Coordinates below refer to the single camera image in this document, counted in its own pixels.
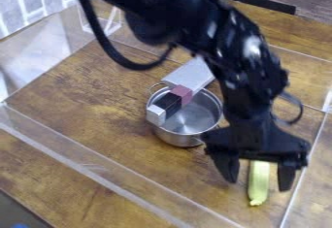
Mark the clear acrylic enclosure wall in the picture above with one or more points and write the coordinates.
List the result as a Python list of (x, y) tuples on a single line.
[(81, 161)]

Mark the silver metal pot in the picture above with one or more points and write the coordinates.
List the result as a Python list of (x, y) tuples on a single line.
[(181, 128)]

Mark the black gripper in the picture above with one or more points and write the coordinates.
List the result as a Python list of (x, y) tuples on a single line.
[(254, 138)]

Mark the black strip on table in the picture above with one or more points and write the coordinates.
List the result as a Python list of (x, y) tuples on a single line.
[(272, 5)]

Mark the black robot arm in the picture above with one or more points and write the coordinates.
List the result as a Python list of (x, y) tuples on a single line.
[(214, 30)]

